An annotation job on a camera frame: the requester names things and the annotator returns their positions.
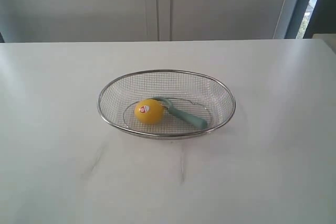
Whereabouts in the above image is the teal handled peeler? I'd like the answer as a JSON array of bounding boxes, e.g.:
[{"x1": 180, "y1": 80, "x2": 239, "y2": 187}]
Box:
[{"x1": 153, "y1": 97, "x2": 208, "y2": 130}]

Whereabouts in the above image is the yellow lemon with sticker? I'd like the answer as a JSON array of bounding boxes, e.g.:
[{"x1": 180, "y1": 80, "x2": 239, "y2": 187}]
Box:
[{"x1": 134, "y1": 99, "x2": 164, "y2": 124}]

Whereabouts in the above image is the oval steel mesh basket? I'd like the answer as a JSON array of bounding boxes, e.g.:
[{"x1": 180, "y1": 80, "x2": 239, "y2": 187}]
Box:
[{"x1": 97, "y1": 69, "x2": 236, "y2": 140}]

